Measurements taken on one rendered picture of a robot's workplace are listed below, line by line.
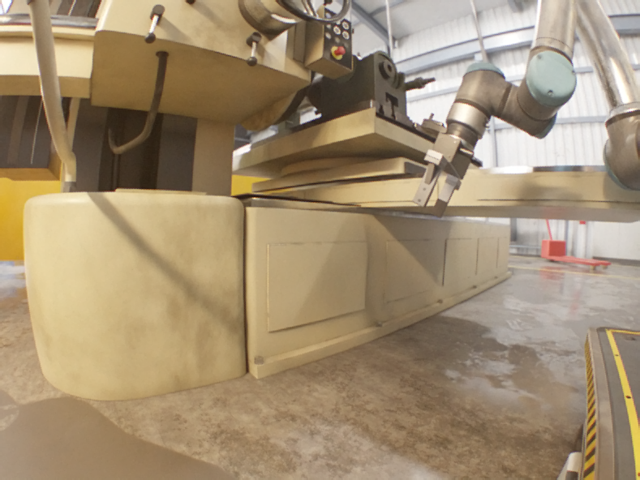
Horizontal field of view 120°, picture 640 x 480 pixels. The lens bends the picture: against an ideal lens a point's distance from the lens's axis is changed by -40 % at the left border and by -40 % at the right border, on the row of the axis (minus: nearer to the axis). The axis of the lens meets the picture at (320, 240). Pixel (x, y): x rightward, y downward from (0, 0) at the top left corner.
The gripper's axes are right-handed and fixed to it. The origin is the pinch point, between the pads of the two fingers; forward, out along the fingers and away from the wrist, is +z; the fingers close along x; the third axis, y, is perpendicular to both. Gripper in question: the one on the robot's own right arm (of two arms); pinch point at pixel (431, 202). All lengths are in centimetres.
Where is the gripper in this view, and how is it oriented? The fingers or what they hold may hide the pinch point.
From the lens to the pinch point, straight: 65.7
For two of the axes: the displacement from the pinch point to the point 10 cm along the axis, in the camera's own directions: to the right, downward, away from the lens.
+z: -4.1, 8.9, 2.0
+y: 7.0, 4.5, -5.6
